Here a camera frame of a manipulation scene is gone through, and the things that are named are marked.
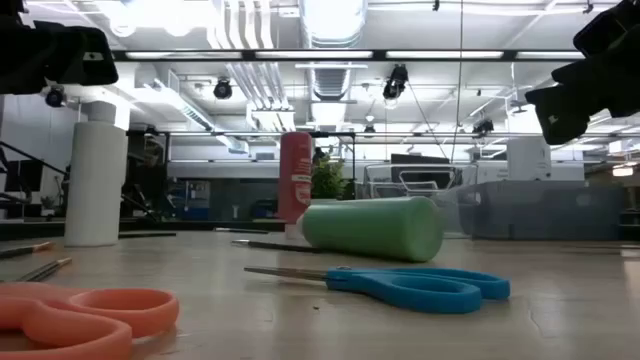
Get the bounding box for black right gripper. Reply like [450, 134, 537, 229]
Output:
[524, 47, 640, 147]

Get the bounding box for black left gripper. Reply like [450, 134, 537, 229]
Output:
[0, 14, 120, 96]

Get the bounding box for white paint bottle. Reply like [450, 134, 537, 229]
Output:
[63, 101, 129, 248]

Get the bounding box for brown paintbrush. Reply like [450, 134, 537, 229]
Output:
[118, 230, 178, 240]

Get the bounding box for red paint bottle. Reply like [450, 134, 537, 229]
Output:
[277, 131, 314, 240]

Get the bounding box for green paint bottle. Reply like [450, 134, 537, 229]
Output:
[298, 195, 445, 264]

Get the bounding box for black ceiling spotlight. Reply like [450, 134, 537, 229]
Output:
[471, 117, 496, 137]
[381, 63, 410, 101]
[43, 86, 67, 109]
[212, 78, 234, 101]

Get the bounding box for white box cabinet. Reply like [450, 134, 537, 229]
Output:
[506, 136, 553, 182]

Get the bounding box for grey translucent plastic bin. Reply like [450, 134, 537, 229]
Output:
[469, 178, 627, 242]

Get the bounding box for black computer monitor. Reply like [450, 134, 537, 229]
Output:
[3, 158, 45, 194]

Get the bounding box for clear plastic bin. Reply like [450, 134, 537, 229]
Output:
[357, 162, 479, 240]

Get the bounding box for small potted green plant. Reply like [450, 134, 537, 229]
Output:
[309, 153, 354, 201]

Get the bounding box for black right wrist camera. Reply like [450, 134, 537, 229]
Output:
[572, 0, 640, 57]

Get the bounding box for black aluminium rig frame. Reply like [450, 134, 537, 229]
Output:
[0, 218, 289, 241]

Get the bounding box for silver ventilation duct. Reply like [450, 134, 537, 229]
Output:
[298, 0, 370, 50]

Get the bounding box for blue handled scissors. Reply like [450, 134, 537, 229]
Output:
[243, 264, 512, 315]

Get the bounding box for orange handled scissors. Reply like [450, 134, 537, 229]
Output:
[0, 282, 181, 360]

